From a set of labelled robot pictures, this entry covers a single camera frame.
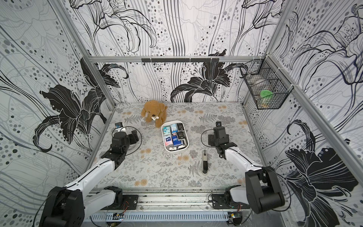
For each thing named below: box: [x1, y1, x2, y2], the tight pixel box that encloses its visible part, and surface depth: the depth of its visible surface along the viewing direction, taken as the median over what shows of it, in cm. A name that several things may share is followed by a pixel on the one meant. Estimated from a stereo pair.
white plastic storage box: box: [161, 120, 190, 153], surface depth 94 cm
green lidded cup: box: [259, 89, 274, 108], surface depth 81 cm
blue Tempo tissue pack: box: [171, 135, 182, 146], surface depth 92 cm
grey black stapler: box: [202, 149, 209, 175], surface depth 84 cm
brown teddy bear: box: [140, 99, 168, 128], surface depth 97 cm
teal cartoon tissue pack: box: [162, 125, 172, 136], surface depth 97 cm
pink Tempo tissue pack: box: [163, 134, 174, 148], surface depth 92 cm
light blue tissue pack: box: [171, 123, 179, 133], surface depth 98 cm
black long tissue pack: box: [176, 130, 186, 140], surface depth 94 cm
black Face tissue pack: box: [176, 122, 185, 131], surface depth 97 cm
